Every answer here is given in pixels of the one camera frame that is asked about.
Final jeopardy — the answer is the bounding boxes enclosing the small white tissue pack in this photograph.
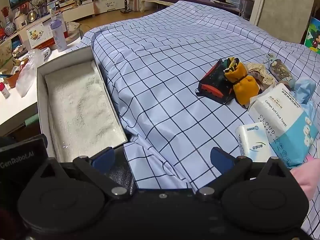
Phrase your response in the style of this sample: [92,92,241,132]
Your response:
[235,122,278,159]

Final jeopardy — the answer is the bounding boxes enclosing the cartoon poster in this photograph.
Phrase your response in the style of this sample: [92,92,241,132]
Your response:
[304,16,320,55]

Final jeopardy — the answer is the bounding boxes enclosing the small white red-capped bottle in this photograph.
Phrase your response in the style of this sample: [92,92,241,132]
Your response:
[0,81,10,98]

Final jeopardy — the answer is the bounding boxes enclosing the blue white face towel pack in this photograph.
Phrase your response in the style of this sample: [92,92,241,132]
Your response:
[247,81,314,168]

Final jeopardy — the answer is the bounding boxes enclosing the purple water bottle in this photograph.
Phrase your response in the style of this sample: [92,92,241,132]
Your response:
[49,9,68,53]

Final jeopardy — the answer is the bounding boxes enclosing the white mug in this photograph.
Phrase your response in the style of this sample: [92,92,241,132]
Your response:
[37,47,52,60]

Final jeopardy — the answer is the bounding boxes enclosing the blue face mask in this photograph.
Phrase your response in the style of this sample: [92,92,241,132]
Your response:
[294,79,318,128]

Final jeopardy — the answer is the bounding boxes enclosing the yellow cloth pouch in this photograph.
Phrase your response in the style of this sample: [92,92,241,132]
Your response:
[224,57,259,105]

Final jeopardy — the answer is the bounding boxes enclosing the black and orange pouch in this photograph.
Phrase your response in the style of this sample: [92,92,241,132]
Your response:
[196,58,237,105]

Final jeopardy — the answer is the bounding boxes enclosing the beige lace cloth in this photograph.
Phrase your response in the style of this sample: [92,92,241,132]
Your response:
[246,62,275,90]

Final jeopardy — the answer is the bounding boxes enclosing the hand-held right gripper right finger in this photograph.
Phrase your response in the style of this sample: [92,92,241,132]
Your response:
[195,147,293,200]

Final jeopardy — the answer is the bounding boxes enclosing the white fluffy towel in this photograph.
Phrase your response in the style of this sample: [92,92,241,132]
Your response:
[45,60,125,162]

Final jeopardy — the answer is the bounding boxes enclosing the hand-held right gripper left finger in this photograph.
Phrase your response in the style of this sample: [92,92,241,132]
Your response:
[39,147,131,200]

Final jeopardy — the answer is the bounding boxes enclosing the clear plastic bag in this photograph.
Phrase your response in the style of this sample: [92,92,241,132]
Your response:
[16,49,45,98]

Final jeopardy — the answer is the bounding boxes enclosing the blue checked blanket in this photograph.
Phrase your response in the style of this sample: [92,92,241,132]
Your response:
[80,0,320,240]

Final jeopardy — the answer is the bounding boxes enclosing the desk calendar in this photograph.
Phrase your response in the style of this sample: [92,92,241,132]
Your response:
[26,21,54,49]

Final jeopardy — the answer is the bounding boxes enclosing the white television console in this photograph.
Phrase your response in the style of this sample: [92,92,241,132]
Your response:
[57,2,97,23]

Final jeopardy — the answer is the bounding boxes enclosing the steel pot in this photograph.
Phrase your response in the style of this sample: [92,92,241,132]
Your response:
[26,9,38,22]

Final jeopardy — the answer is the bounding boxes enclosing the blue and white vase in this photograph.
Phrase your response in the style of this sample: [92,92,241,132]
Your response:
[1,17,15,37]

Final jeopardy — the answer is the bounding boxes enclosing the patterned drawstring sachet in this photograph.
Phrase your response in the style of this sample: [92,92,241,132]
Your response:
[264,54,297,83]

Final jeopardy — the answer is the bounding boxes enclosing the white cardboard box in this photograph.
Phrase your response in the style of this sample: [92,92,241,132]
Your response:
[36,45,129,163]

